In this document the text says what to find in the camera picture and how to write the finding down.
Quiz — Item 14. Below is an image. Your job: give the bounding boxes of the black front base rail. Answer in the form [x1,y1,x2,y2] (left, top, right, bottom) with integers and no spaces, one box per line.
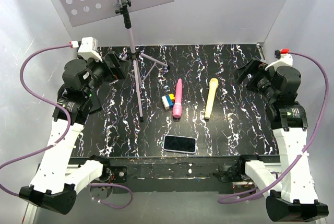
[108,156,255,194]

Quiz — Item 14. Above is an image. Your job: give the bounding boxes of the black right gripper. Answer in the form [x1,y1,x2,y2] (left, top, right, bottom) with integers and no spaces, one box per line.
[231,57,277,102]

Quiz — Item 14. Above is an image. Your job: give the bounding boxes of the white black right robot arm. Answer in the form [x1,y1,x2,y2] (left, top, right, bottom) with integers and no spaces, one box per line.
[233,58,329,222]

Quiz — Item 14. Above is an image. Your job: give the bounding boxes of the yellow marker pen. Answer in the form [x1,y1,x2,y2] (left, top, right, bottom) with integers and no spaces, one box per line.
[205,78,219,120]

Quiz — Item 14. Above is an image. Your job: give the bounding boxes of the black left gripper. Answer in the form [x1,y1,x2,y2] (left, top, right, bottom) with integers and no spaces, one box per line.
[81,51,130,98]

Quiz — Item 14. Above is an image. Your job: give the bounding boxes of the lilac tripod stand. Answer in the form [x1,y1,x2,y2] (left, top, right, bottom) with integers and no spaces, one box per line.
[111,0,170,122]

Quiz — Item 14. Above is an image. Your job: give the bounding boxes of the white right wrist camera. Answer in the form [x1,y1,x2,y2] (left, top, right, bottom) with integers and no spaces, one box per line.
[265,49,293,70]

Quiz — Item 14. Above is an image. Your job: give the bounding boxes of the teal smartphone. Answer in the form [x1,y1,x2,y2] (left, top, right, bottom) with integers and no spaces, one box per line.
[164,135,196,152]

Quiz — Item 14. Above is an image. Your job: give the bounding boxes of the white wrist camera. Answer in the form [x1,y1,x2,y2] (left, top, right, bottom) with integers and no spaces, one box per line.
[78,37,102,62]
[265,49,293,70]

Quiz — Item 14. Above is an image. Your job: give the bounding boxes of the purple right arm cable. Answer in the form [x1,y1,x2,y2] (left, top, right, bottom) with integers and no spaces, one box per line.
[217,48,329,205]

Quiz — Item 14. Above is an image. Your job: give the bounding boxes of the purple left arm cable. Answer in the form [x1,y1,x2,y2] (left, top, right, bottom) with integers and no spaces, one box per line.
[0,41,134,210]

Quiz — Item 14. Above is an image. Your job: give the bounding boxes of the lilac phone case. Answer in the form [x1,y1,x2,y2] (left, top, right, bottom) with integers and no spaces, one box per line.
[163,135,197,155]

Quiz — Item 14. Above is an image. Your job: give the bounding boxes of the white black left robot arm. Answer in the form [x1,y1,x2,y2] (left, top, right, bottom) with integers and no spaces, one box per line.
[19,50,116,215]

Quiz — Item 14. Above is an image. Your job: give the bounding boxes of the white blue yellow toy blocks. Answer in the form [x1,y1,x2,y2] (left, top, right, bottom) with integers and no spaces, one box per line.
[161,94,175,110]

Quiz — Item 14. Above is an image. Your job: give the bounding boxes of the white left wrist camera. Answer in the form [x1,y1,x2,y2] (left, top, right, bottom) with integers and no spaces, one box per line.
[78,37,102,62]

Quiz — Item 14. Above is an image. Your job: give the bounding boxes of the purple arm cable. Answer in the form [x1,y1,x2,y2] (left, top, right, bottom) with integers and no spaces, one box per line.
[0,41,134,210]
[217,48,329,205]

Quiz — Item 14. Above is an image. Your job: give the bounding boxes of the pink marker pen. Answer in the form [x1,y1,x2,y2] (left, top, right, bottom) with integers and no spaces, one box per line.
[173,78,183,119]

